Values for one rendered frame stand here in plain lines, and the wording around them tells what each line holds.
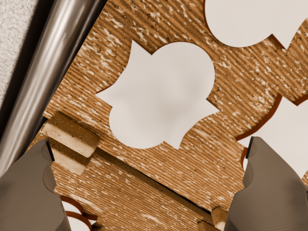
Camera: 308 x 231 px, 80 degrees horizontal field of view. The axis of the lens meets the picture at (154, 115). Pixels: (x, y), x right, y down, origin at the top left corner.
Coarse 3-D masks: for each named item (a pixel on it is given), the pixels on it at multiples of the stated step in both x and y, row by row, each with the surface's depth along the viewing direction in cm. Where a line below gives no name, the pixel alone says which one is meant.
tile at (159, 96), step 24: (144, 48) 18; (168, 48) 17; (192, 48) 17; (144, 72) 18; (168, 72) 18; (192, 72) 18; (120, 96) 19; (144, 96) 19; (168, 96) 19; (192, 96) 19; (120, 120) 21; (144, 120) 21; (168, 120) 21; (192, 120) 21; (144, 144) 22
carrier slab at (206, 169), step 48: (144, 0) 16; (192, 0) 16; (96, 48) 18; (240, 48) 18; (288, 48) 18; (96, 96) 20; (240, 96) 20; (288, 96) 20; (192, 144) 23; (240, 144) 23; (192, 192) 28
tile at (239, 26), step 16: (208, 0) 15; (224, 0) 15; (240, 0) 15; (256, 0) 15; (272, 0) 15; (288, 0) 15; (304, 0) 15; (208, 16) 16; (224, 16) 16; (240, 16) 16; (256, 16) 16; (272, 16) 16; (288, 16) 16; (304, 16) 16; (224, 32) 17; (240, 32) 17; (256, 32) 17; (272, 32) 17; (288, 32) 16
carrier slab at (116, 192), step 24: (48, 120) 23; (96, 168) 25; (120, 168) 26; (72, 192) 28; (96, 192) 28; (120, 192) 28; (144, 192) 28; (168, 192) 29; (120, 216) 30; (144, 216) 30; (168, 216) 30; (192, 216) 30
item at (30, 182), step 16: (48, 144) 11; (32, 160) 10; (48, 160) 10; (16, 176) 9; (32, 176) 9; (48, 176) 9; (0, 192) 8; (16, 192) 8; (32, 192) 8; (48, 192) 8; (0, 208) 7; (16, 208) 7; (32, 208) 7; (48, 208) 7; (0, 224) 7; (16, 224) 7; (32, 224) 7; (48, 224) 7; (64, 224) 7
